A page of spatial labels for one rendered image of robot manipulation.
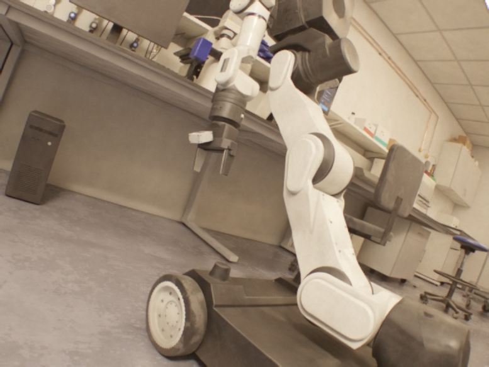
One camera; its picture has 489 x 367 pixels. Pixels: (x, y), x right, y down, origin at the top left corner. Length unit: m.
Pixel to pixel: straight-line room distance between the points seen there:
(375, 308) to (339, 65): 0.66
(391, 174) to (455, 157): 3.77
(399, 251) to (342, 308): 2.76
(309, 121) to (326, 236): 0.32
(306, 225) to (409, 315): 0.33
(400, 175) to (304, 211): 1.22
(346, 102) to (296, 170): 2.70
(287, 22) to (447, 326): 0.96
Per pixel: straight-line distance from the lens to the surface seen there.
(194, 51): 1.44
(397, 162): 1.91
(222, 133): 0.82
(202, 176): 2.27
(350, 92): 3.53
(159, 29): 1.71
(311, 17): 1.11
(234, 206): 2.59
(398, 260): 3.46
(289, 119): 0.96
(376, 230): 1.98
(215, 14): 2.29
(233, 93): 0.86
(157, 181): 2.27
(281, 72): 1.02
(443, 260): 5.39
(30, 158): 1.60
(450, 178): 5.50
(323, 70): 1.01
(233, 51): 0.89
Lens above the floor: 0.47
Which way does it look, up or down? 1 degrees down
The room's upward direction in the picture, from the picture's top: 21 degrees clockwise
